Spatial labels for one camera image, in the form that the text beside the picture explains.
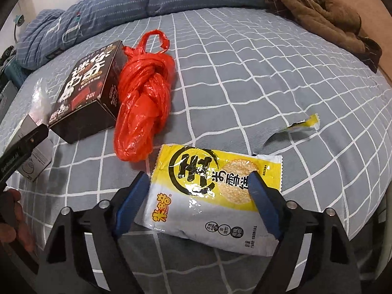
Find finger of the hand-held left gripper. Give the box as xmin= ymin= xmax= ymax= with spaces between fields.
xmin=9 ymin=124 xmax=49 ymax=166

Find yellow white snack packet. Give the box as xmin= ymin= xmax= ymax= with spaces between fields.
xmin=132 ymin=144 xmax=284 ymax=257

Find person's left hand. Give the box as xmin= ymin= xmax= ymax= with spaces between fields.
xmin=0 ymin=188 xmax=35 ymax=253

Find blue desk lamp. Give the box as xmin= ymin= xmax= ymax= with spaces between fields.
xmin=12 ymin=14 xmax=26 ymax=42

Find small white box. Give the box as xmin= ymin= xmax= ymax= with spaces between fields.
xmin=12 ymin=113 xmax=53 ymax=183

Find clear plastic bag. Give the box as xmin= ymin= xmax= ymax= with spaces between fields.
xmin=29 ymin=80 xmax=52 ymax=123

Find brown padded jacket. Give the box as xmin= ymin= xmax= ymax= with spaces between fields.
xmin=265 ymin=0 xmax=383 ymax=74

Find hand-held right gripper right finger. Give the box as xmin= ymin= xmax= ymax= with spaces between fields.
xmin=247 ymin=171 xmax=359 ymax=294

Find brown cookie box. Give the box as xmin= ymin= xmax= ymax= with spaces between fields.
xmin=49 ymin=40 xmax=127 ymax=144

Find red plastic bag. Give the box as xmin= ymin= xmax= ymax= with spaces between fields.
xmin=113 ymin=29 xmax=176 ymax=163

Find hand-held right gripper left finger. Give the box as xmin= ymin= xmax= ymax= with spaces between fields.
xmin=36 ymin=171 xmax=151 ymax=294

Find teal suitcase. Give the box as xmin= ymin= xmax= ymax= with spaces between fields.
xmin=4 ymin=58 xmax=34 ymax=88

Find torn yellow wrapper piece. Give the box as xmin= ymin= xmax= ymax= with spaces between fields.
xmin=260 ymin=114 xmax=319 ymax=147

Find grey suitcase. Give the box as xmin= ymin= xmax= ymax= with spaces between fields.
xmin=0 ymin=80 xmax=19 ymax=120

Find grey checked bed sheet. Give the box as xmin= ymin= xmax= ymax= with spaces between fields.
xmin=0 ymin=6 xmax=392 ymax=294

